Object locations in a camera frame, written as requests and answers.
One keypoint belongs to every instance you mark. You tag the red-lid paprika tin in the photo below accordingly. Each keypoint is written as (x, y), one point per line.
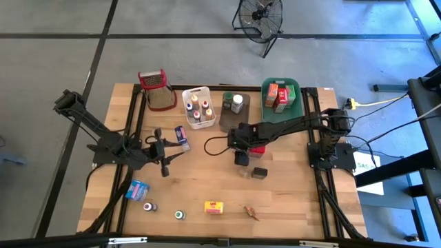
(259, 151)

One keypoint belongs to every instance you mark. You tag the dark green black pepper tin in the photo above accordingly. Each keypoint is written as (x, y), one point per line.
(259, 173)

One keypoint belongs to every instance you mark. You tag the orange cereal box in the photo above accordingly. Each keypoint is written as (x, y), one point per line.
(272, 94)

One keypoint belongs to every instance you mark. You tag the smoky grey plastic bin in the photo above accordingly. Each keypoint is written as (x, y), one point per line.
(231, 120)

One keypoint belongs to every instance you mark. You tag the red storage bin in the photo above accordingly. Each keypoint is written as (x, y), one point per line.
(158, 93)

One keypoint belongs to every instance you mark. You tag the orange food colouring bottle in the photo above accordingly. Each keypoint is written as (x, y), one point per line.
(208, 113)

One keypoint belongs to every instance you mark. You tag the green-cap spice jar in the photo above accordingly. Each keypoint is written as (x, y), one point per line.
(227, 100)

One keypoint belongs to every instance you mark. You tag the white-cap spice jar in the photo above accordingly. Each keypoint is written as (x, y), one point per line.
(237, 103)

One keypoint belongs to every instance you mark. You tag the cork glass spice jar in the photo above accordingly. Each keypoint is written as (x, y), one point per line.
(244, 173)

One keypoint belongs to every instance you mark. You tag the black side desk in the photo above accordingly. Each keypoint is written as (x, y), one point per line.
(425, 155)

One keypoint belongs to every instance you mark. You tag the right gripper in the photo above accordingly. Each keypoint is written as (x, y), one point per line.
(241, 139)

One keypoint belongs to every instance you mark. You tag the yellow food colouring bottle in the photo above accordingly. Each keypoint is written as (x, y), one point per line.
(195, 100)

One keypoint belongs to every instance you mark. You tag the black floor fan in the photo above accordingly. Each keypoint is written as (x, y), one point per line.
(256, 15)

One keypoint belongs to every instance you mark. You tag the brown pouch with nutrition label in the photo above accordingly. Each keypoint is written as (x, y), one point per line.
(250, 211)

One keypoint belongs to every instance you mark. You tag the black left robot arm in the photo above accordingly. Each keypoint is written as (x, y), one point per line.
(103, 136)

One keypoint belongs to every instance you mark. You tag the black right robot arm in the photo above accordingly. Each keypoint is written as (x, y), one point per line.
(293, 125)

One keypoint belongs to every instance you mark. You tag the blue and pink cereal box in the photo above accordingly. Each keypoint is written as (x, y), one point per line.
(137, 190)

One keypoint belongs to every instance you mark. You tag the red cereal box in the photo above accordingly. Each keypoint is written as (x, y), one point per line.
(282, 100)

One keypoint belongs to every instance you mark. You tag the yellow Corn Pops cereal box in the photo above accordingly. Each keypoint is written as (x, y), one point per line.
(213, 207)

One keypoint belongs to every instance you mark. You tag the white plastic bin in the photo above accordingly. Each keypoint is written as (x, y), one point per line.
(210, 122)

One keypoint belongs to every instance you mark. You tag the dark blue Frosted cereal box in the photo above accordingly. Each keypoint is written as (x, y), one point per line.
(182, 137)

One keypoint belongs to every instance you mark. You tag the white sign panel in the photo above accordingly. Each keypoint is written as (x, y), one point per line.
(372, 182)

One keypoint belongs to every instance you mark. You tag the blue food colouring bottle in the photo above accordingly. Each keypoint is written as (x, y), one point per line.
(189, 107)

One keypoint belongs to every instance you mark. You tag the teal plastic bin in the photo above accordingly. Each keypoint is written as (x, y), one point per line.
(293, 113)

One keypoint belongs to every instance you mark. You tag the black aluminium rig frame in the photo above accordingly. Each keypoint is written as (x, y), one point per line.
(311, 103)

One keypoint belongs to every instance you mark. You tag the purple food colouring bottle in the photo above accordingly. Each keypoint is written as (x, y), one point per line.
(149, 206)

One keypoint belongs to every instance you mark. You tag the green cereal box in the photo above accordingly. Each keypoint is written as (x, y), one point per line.
(291, 94)

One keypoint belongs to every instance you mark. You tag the green food colouring bottle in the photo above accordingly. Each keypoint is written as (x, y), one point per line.
(179, 214)

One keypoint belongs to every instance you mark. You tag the dark metal floor bar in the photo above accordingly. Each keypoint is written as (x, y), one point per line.
(389, 87)

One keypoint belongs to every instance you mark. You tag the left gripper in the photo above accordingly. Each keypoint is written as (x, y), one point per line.
(159, 151)

